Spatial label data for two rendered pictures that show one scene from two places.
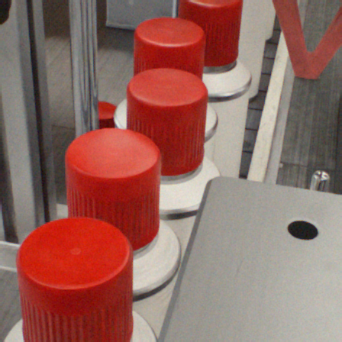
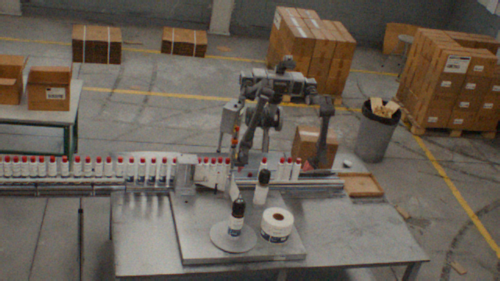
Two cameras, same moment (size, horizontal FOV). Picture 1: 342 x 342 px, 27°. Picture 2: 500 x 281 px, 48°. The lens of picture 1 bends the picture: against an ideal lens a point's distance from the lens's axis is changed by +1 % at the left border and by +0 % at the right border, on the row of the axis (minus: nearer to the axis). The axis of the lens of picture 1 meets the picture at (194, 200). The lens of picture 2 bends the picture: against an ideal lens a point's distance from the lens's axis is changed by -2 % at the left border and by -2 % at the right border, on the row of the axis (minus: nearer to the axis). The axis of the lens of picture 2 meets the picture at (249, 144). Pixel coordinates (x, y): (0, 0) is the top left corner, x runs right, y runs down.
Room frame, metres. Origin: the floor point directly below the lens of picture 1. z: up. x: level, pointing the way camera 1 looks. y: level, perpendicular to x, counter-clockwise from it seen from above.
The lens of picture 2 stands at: (-1.10, -3.10, 3.29)
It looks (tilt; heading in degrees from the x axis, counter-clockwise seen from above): 31 degrees down; 63
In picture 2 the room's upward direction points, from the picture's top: 11 degrees clockwise
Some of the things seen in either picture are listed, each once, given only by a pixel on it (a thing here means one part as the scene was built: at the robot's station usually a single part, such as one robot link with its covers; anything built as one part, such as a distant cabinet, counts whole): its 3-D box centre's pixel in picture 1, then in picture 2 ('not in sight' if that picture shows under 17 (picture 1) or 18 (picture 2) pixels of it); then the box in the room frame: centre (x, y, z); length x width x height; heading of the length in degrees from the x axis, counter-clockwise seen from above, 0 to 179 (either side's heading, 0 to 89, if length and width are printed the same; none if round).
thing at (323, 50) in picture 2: not in sight; (307, 54); (2.74, 3.18, 0.45); 1.20 x 0.84 x 0.89; 78
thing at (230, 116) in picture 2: not in sight; (232, 116); (0.37, 0.09, 1.38); 0.17 x 0.10 x 0.19; 47
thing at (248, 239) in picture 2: not in sight; (233, 236); (0.21, -0.58, 0.89); 0.31 x 0.31 x 0.01
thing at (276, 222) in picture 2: not in sight; (276, 225); (0.50, -0.60, 0.95); 0.20 x 0.20 x 0.14
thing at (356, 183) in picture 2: not in sight; (360, 183); (1.45, -0.15, 0.85); 0.30 x 0.26 x 0.04; 172
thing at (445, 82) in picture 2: not in sight; (454, 84); (4.31, 1.99, 0.57); 1.20 x 0.85 x 1.14; 169
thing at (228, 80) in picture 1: (198, 159); (226, 170); (0.35, 0.00, 0.98); 0.05 x 0.05 x 0.20
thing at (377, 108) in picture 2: not in sight; (383, 115); (2.82, 1.42, 0.50); 0.42 x 0.41 x 0.28; 167
